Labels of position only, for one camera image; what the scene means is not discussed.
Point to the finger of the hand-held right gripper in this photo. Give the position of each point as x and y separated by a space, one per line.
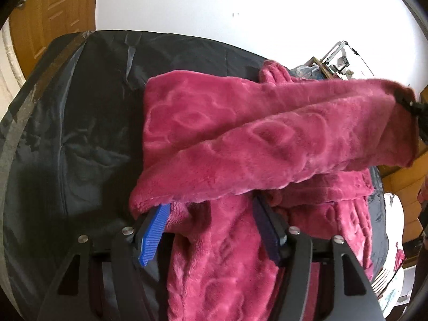
413 105

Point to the cream patterned curtain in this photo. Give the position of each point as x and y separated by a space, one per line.
10 70

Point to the wooden cabinet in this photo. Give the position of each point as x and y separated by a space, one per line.
406 194

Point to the black cover sheet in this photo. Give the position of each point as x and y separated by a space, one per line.
87 133

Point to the pink fleece robe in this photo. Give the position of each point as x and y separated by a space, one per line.
254 133

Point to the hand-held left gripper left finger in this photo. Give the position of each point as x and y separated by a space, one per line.
153 237

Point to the wooden door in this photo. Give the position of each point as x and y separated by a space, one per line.
50 16

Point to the white floral bedding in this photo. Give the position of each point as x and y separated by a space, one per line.
393 267

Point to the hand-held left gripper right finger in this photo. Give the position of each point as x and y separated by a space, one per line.
267 234

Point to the cluttered shelf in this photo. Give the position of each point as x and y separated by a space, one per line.
334 62

